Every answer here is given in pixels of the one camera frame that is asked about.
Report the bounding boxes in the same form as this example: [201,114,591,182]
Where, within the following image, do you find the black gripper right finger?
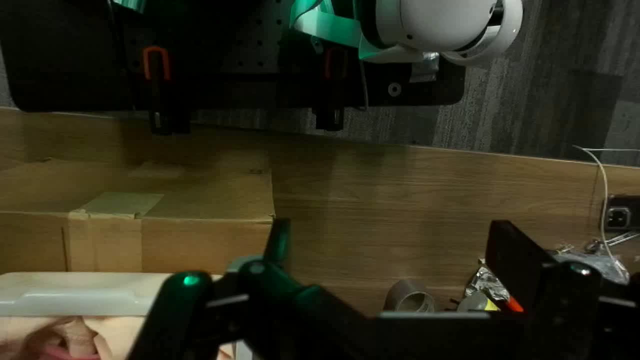
[485,217,602,360]

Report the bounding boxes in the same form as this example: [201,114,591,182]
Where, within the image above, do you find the thin white cable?
[576,143,615,267]

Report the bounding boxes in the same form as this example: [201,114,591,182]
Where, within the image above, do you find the peach printed cloth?
[0,315,146,360]

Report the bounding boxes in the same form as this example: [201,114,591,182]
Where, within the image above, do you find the crumpled foil wrapper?
[457,258,508,315]

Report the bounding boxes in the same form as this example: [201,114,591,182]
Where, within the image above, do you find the small orange tool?
[503,295,528,315]

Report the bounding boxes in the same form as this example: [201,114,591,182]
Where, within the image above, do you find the grey tape roll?
[383,277,439,315]

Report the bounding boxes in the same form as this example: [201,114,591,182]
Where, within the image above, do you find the tall cardboard box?
[0,207,277,276]

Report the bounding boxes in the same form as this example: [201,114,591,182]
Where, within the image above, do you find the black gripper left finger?
[262,215,295,267]

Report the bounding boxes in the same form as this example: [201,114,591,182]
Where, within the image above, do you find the black clamp red handle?
[312,48,348,132]
[141,46,196,136]

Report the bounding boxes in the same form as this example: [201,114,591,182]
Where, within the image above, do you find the low cardboard box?
[0,158,277,221]

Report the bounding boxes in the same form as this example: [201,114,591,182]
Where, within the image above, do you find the white plastic bin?
[0,267,228,360]

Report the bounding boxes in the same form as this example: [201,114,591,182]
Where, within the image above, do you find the black robot mounting stand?
[0,0,468,136]

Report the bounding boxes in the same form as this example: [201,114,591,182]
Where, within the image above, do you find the black plug block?
[604,193,640,233]

